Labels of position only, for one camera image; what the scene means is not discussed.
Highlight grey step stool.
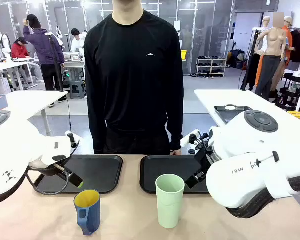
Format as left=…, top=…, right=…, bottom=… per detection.
left=69, top=79, right=88, bottom=100

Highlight mannequin in orange clothes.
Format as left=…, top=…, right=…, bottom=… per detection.
left=281, top=16, right=296, bottom=68

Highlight bare mannequin grey trousers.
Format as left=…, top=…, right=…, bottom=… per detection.
left=254, top=12, right=290, bottom=100

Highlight blue mug yellow inside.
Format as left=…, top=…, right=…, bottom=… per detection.
left=73, top=189, right=101, bottom=236

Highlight black folded tripod stand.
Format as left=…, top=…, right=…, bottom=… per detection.
left=240, top=28, right=262, bottom=91

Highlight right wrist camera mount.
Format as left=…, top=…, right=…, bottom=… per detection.
left=181, top=129, right=211, bottom=152

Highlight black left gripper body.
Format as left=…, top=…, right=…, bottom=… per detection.
left=28, top=157, right=73, bottom=177

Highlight black plastic serving tray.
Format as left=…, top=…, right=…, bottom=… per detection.
left=139, top=154, right=211, bottom=195
left=33, top=154, right=124, bottom=195

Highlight person in purple jacket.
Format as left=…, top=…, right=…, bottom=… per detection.
left=23, top=14, right=67, bottom=104

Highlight person in black shirt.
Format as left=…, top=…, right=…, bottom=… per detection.
left=84, top=0, right=185, bottom=156

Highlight person in red jacket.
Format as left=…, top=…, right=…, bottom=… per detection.
left=11, top=36, right=45, bottom=83

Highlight person in white shirt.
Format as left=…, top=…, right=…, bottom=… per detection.
left=70, top=28, right=88, bottom=54

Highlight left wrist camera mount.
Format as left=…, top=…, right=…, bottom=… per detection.
left=64, top=130, right=81, bottom=149

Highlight black tray with handles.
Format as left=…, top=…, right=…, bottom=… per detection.
left=213, top=104, right=253, bottom=126

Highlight black utility cart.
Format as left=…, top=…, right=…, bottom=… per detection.
left=274, top=71, right=300, bottom=111

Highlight beige mannequin white shirt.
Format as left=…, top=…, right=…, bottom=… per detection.
left=254, top=16, right=272, bottom=57

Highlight tall light green cup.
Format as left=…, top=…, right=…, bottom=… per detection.
left=155, top=174, right=186, bottom=229

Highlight white shoe rack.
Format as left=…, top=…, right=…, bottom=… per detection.
left=196, top=56, right=227, bottom=78

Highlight white background desk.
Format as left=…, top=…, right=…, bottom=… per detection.
left=0, top=58, right=40, bottom=91

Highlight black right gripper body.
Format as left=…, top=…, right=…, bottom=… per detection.
left=194, top=144, right=215, bottom=176

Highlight white humanoid robot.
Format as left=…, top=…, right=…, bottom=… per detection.
left=0, top=31, right=13, bottom=62

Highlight white side table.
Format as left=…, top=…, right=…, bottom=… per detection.
left=193, top=89, right=300, bottom=151
left=0, top=90, right=69, bottom=137

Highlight person's right forearm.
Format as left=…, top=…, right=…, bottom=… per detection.
left=87, top=99, right=108, bottom=155

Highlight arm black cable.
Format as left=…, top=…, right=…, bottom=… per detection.
left=226, top=174, right=300, bottom=220
left=0, top=167, right=70, bottom=207

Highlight black tripod pole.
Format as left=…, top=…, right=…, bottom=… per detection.
left=47, top=34, right=65, bottom=92

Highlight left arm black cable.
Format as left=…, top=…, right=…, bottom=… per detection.
left=0, top=167, right=70, bottom=207

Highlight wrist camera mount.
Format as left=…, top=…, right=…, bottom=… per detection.
left=64, top=130, right=81, bottom=149
left=181, top=129, right=211, bottom=152

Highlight person's left forearm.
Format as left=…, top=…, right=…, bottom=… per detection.
left=167, top=99, right=185, bottom=151

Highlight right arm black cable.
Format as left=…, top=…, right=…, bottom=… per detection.
left=226, top=174, right=300, bottom=220

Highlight white workbench with equipment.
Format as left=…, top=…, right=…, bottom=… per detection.
left=62, top=51, right=87, bottom=99

